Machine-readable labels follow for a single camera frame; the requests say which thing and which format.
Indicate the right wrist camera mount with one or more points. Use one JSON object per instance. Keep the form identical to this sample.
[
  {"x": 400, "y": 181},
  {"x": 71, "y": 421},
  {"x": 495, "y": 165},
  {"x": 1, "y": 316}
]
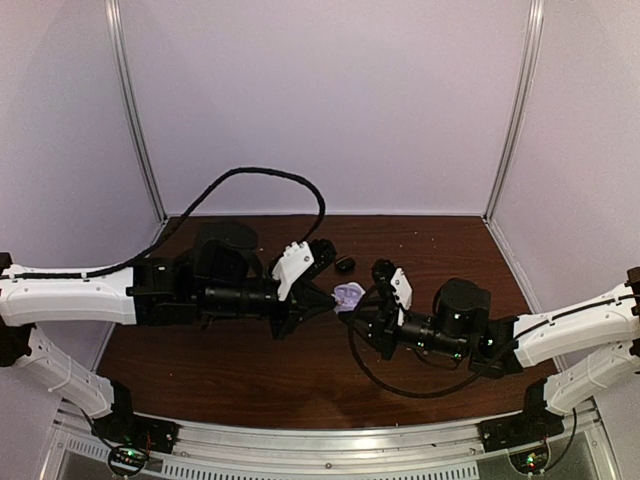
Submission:
[{"x": 393, "y": 286}]

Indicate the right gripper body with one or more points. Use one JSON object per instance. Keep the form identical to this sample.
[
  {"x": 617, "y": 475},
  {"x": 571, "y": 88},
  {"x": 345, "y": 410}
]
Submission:
[{"x": 385, "y": 339}]

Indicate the black charging case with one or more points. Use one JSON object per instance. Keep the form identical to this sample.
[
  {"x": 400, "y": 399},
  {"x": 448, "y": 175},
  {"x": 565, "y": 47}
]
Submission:
[{"x": 345, "y": 265}]

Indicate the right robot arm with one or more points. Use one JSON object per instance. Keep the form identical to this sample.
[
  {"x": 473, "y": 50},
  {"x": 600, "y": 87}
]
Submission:
[{"x": 460, "y": 328}]

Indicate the left aluminium frame post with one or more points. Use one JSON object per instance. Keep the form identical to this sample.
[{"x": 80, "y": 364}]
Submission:
[{"x": 131, "y": 111}]

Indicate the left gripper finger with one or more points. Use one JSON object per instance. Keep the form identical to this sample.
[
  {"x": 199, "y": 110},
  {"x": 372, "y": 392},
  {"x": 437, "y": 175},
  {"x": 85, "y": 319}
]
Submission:
[
  {"x": 307, "y": 311},
  {"x": 314, "y": 295}
]

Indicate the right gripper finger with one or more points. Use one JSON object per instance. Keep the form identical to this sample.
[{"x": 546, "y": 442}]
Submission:
[
  {"x": 375, "y": 298},
  {"x": 362, "y": 323}
]

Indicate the aluminium frame post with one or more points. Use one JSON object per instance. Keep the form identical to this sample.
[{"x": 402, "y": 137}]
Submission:
[
  {"x": 131, "y": 111},
  {"x": 527, "y": 70}
]

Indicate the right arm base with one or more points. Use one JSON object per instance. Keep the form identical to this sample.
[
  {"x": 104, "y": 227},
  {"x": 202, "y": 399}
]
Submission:
[{"x": 525, "y": 437}]

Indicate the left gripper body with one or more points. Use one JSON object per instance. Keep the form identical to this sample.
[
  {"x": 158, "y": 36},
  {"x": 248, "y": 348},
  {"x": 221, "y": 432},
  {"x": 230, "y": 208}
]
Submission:
[{"x": 289, "y": 314}]

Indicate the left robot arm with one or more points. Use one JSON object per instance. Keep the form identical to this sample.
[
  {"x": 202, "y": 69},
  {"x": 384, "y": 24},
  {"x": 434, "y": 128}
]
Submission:
[{"x": 219, "y": 277}]

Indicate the right aluminium frame post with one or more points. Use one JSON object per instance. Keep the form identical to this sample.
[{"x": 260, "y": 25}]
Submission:
[{"x": 527, "y": 70}]

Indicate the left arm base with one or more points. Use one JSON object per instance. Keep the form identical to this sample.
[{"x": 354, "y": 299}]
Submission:
[{"x": 133, "y": 442}]

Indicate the purple round charging case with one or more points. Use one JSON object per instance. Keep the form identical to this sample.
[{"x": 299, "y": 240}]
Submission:
[{"x": 352, "y": 293}]

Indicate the front aluminium rail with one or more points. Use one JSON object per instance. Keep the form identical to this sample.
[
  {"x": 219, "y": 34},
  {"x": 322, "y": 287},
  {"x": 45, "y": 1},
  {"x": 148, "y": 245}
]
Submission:
[{"x": 450, "y": 450}]

